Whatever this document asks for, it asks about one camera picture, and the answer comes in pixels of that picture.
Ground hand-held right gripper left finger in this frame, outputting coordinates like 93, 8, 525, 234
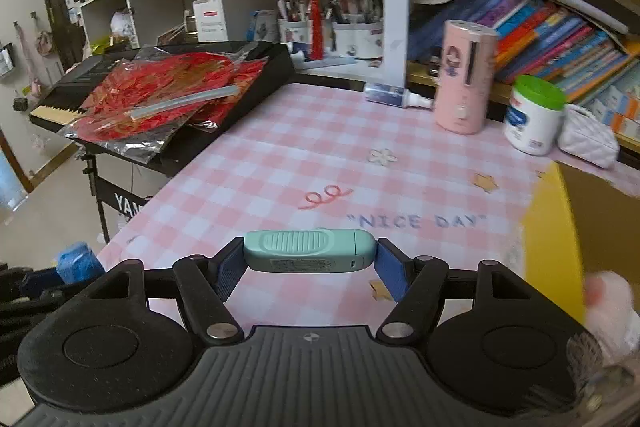
75, 237, 248, 349

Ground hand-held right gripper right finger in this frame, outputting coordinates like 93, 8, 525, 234
375, 237, 576, 349

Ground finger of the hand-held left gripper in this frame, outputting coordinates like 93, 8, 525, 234
0, 264, 103, 315

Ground mint green handheld device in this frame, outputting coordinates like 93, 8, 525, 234
243, 229, 377, 274

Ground yellow cardboard box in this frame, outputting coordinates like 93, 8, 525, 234
520, 159, 640, 325

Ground person's right forearm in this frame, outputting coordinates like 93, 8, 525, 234
582, 272, 640, 408

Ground pink checked tablecloth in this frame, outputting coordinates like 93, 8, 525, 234
97, 82, 640, 328

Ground black keyboard stand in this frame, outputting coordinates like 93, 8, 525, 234
75, 147, 151, 248

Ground clear spray bottle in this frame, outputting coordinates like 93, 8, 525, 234
363, 82, 433, 109

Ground pink humidifier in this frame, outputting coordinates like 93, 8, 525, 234
434, 20, 500, 136

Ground red paper decoration packets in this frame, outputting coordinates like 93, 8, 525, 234
57, 49, 268, 158

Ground black electronic keyboard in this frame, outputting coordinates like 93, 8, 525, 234
29, 41, 296, 178

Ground white jar green lid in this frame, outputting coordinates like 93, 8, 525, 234
503, 75, 567, 156

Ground wide white pen holder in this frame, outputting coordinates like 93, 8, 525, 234
332, 21, 385, 59

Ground white quilted pouch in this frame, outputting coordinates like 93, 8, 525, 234
557, 104, 621, 170

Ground small white pen holder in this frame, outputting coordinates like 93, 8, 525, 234
277, 18, 316, 52

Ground blue white small carton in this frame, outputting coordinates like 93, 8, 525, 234
250, 10, 278, 42

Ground white straw box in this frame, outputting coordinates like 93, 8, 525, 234
191, 0, 226, 42

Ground row of colourful books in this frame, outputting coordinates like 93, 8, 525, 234
407, 0, 640, 108

